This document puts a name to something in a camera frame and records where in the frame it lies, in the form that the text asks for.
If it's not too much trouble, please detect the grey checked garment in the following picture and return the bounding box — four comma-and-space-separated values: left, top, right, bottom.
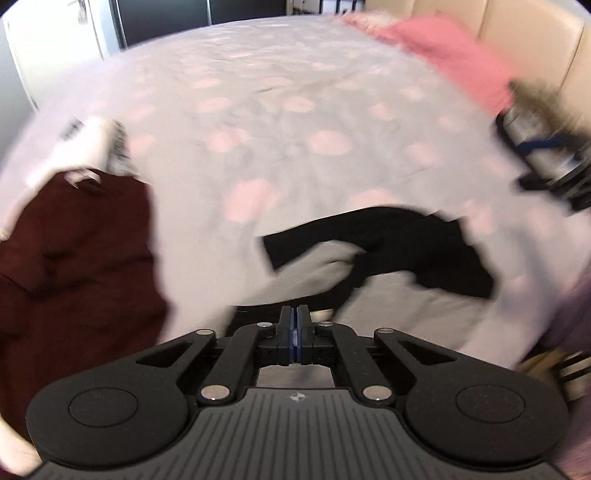
106, 121, 137, 177

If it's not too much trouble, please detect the pink dotted bed sheet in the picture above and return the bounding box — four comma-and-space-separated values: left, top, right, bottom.
1, 16, 590, 367

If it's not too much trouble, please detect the grey black raglan shirt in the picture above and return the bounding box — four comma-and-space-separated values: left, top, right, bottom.
216, 206, 538, 367

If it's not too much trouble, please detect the white door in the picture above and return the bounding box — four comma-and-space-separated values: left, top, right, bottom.
2, 0, 109, 110

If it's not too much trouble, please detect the maroon sweater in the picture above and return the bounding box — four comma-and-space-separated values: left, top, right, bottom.
1, 170, 168, 437

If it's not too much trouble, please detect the white bedside table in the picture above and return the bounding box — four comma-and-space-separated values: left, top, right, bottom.
287, 0, 366, 15

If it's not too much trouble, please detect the striped olive folded garment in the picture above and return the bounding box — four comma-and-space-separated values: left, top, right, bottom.
508, 78, 590, 135

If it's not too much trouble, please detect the beige padded headboard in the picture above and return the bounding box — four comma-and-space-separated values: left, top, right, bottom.
406, 0, 591, 121

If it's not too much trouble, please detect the black sliding wardrobe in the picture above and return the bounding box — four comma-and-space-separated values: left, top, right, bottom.
109, 0, 287, 49

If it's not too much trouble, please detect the white knit garment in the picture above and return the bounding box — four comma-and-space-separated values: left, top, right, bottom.
25, 116, 118, 189

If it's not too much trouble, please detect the floral pink pillow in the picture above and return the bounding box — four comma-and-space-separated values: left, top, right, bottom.
339, 10, 402, 39

